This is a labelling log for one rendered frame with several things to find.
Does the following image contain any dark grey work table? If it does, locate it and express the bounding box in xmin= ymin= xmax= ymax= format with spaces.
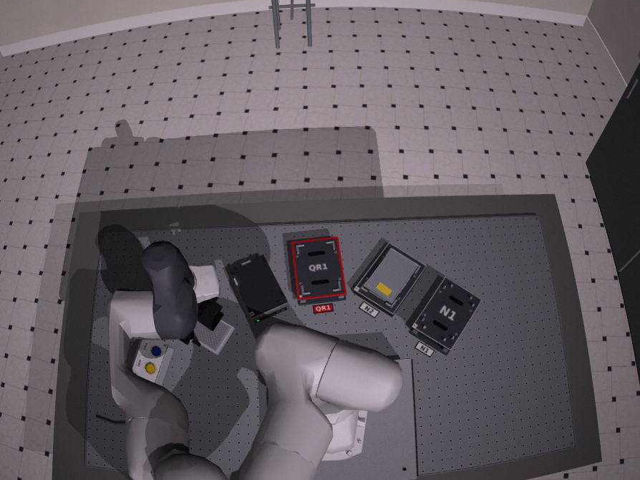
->
xmin=84 ymin=215 xmax=576 ymax=476

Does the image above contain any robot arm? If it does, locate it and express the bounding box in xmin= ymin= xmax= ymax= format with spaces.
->
xmin=107 ymin=241 xmax=403 ymax=480

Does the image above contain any white control panel with four buttons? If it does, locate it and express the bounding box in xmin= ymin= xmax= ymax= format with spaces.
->
xmin=96 ymin=340 xmax=174 ymax=426

